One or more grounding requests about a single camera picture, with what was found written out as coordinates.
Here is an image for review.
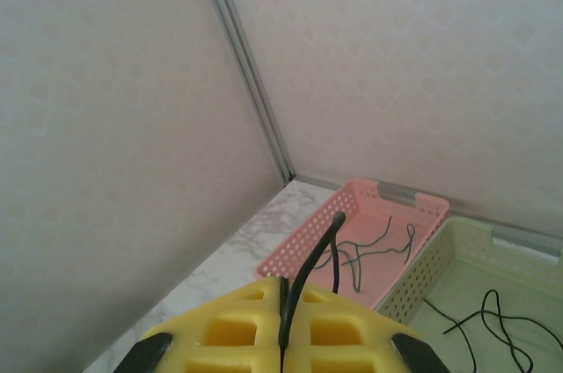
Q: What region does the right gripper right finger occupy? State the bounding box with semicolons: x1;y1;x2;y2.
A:
281;280;450;373

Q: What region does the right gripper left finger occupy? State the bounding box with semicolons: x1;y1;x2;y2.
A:
116;276;282;373

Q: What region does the thin black wire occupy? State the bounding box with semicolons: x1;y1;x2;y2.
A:
480;289;534;373
422;297;563;373

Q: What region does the thin green wire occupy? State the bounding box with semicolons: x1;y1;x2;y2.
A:
279;210;347;347
345;223;417;294
318;215;393;268

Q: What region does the green plastic basket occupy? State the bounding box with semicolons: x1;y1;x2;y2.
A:
376;216;563;373

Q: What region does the pink plastic basket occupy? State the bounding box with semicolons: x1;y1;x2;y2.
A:
254;177;450;311

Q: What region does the aluminium rear frame bar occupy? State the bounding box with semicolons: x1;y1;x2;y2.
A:
292;173;349;194

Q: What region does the aluminium frame post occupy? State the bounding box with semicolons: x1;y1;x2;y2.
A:
193;0;296;185

